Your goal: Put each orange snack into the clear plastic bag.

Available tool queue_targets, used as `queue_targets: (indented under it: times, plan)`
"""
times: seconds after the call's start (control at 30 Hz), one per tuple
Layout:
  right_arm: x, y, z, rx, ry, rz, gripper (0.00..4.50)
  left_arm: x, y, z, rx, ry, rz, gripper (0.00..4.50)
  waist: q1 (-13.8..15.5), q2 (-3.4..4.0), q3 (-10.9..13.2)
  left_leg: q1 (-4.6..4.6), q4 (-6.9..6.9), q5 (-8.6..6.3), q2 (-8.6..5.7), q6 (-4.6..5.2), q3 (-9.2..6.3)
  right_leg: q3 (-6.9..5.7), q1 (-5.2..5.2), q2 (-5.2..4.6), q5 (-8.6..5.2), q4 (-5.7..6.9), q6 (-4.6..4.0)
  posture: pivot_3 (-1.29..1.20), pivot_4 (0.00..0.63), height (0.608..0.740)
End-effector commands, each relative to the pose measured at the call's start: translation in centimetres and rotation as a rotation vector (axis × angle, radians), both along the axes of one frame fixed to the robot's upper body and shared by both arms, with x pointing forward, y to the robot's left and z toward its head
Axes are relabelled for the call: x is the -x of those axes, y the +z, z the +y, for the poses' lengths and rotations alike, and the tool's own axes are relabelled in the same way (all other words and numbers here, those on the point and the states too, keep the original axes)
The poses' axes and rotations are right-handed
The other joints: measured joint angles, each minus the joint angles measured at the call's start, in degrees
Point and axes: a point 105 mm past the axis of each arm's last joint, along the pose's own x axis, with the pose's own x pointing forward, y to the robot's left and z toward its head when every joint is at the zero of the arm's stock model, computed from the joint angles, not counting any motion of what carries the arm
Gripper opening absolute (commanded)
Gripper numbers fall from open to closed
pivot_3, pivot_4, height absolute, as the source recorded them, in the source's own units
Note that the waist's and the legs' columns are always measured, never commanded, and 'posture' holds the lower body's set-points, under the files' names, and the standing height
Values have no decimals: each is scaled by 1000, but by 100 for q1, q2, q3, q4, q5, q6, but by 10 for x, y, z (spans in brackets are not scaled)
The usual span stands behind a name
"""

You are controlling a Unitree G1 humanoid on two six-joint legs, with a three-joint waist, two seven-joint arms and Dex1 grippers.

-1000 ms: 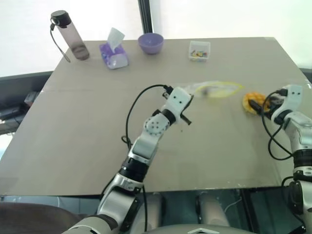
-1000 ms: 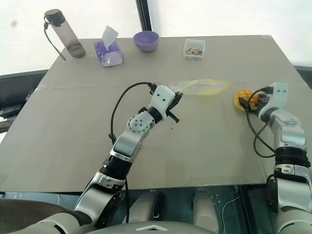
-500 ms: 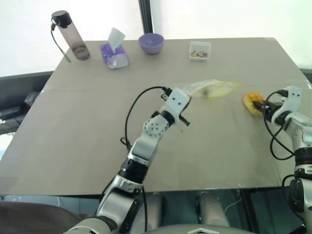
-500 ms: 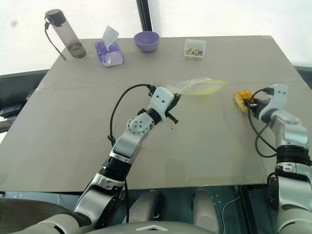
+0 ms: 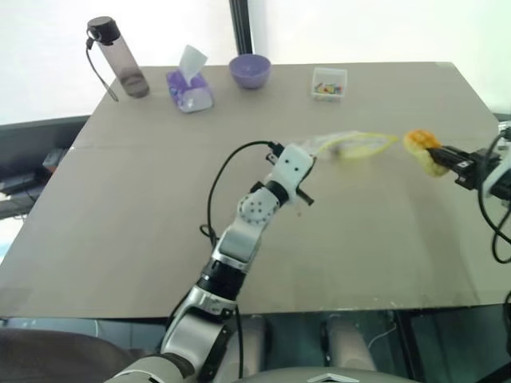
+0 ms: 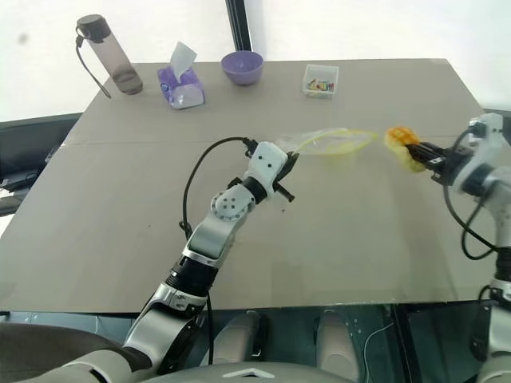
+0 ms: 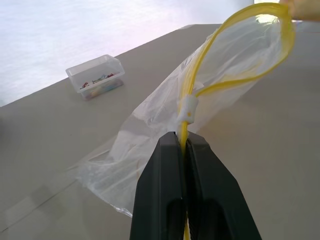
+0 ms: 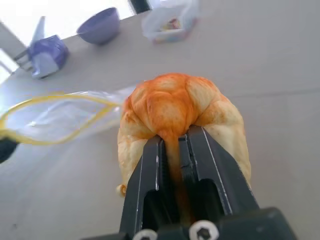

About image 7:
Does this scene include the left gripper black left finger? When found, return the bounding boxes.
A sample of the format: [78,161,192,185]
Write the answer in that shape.
[129,131,188,240]

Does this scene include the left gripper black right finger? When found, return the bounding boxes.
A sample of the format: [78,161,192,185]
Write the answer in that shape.
[185,133,263,240]

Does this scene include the clear yellow zip bag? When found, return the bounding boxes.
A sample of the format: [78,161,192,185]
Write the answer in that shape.
[74,2,298,219]

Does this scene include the yellow bun toy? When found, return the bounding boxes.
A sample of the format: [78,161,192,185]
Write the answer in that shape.
[278,0,320,23]

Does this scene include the clear box with coloured clips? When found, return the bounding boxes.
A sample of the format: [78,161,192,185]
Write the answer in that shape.
[65,53,126,102]

